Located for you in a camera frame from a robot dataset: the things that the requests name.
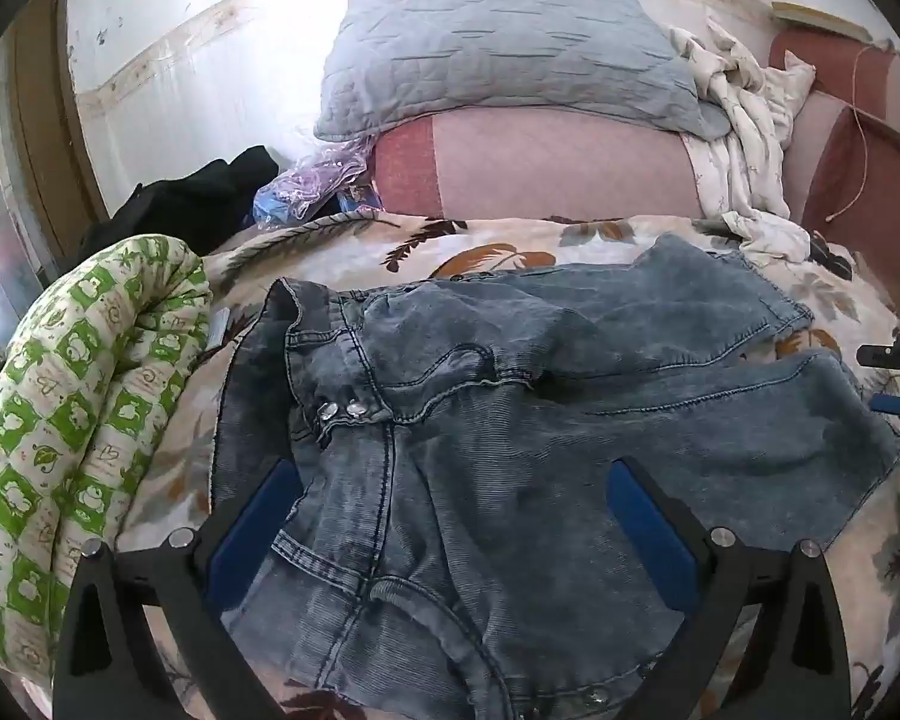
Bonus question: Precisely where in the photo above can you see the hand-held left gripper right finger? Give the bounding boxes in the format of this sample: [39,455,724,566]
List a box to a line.
[606,456,850,720]

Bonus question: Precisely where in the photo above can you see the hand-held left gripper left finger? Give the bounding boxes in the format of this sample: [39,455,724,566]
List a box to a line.
[52,457,305,720]

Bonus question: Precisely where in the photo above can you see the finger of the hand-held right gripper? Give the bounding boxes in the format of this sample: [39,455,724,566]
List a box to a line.
[856,327,900,373]
[868,388,900,430]

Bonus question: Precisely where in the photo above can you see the blue denim pants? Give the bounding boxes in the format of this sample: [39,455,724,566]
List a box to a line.
[210,234,900,720]

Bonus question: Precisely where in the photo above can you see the pink red striped backrest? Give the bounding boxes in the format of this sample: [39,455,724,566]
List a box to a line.
[767,28,900,297]

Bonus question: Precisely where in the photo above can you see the green panda print quilt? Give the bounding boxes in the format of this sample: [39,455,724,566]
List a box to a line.
[0,235,212,672]

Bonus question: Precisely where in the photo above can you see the white floral cloth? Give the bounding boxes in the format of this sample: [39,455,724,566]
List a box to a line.
[667,15,818,263]

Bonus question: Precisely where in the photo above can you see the leaf print bed blanket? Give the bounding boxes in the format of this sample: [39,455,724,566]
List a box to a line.
[15,210,900,720]

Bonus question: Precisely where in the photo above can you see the clear purple plastic bag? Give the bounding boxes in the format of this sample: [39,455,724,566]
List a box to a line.
[253,142,382,230]

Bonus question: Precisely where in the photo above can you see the pink red striped bolster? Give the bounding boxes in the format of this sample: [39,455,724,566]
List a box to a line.
[373,108,704,223]

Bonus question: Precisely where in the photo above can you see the patterned glass door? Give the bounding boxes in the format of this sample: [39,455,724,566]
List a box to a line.
[0,52,50,391]

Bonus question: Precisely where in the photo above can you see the grey quilted pillow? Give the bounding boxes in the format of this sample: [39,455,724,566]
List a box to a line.
[315,0,732,142]

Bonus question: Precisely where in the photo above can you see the thin beige cord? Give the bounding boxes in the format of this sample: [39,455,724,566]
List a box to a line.
[825,45,875,224]

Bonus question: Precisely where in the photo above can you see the wooden door frame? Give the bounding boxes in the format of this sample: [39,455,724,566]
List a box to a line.
[7,0,110,222]

